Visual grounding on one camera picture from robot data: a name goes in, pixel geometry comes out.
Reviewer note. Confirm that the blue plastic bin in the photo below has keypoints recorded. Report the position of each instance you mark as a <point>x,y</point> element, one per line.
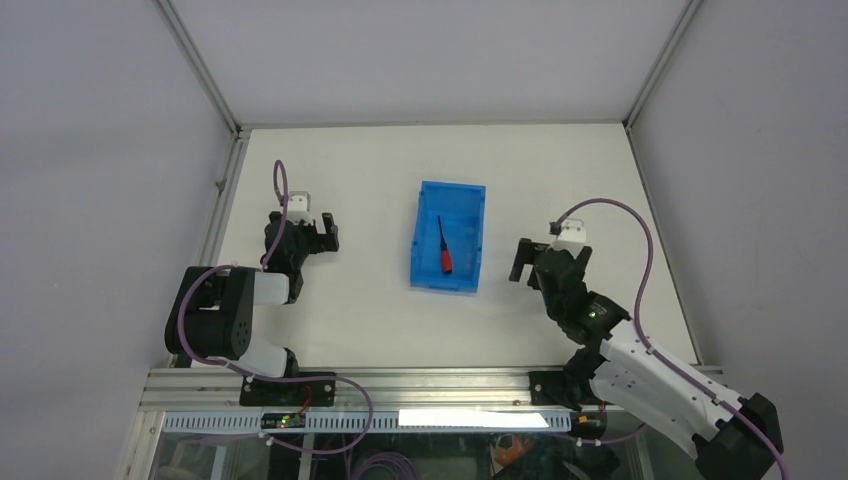
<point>462,208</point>

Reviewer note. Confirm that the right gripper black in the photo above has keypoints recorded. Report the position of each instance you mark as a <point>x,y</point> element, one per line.
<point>527,250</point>

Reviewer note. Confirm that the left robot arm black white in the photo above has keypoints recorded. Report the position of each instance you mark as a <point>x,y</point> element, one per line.
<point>212,317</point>

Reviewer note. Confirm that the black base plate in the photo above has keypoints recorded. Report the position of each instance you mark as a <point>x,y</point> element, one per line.
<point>569,390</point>
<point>318,391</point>

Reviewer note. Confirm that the white slotted cable duct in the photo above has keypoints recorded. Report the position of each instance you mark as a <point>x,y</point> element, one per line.
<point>401,421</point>

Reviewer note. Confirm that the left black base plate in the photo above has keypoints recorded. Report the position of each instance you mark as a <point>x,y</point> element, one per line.
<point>318,391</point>

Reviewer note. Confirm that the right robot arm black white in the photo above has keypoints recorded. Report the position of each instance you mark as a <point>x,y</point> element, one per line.
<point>728,436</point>

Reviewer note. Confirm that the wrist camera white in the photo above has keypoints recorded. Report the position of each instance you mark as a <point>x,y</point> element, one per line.
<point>298,208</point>
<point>569,235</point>

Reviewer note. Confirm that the red black screwdriver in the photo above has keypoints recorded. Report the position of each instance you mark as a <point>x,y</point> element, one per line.
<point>445,259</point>

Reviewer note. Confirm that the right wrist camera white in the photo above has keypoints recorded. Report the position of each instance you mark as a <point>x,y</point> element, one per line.
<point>569,235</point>

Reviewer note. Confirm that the aluminium front rail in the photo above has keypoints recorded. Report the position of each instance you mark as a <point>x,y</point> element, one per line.
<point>218,389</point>

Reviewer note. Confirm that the small electronics board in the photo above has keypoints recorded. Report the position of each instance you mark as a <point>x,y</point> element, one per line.
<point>275,421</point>

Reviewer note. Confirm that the orange object below table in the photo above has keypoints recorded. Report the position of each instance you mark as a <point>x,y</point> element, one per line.
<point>506,449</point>

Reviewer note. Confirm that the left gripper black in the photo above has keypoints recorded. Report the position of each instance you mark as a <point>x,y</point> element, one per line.
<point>322,242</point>

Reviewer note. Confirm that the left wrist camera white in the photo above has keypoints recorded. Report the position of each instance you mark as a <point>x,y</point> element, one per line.
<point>298,208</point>

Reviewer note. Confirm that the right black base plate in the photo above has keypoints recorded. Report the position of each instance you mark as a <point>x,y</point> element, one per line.
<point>569,390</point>

